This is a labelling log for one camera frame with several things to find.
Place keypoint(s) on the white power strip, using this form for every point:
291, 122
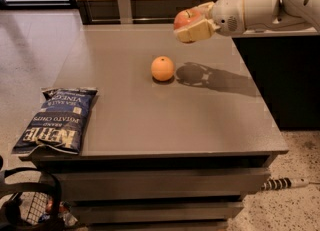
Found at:
284, 183

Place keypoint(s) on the metal rail bar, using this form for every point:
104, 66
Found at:
135, 20

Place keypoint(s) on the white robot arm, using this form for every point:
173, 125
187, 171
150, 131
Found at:
280, 15

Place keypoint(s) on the grey drawer cabinet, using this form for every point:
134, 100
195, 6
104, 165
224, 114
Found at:
178, 155

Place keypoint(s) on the black wire basket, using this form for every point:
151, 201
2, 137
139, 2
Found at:
30, 205

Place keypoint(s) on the left metal wall bracket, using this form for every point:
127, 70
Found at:
125, 11

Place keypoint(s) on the red apple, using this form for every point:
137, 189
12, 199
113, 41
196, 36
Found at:
187, 18

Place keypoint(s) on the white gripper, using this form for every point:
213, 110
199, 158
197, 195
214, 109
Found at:
227, 17

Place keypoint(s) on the blue kettle chip bag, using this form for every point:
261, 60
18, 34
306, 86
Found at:
60, 122

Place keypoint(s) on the orange fruit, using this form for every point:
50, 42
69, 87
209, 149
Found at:
162, 68

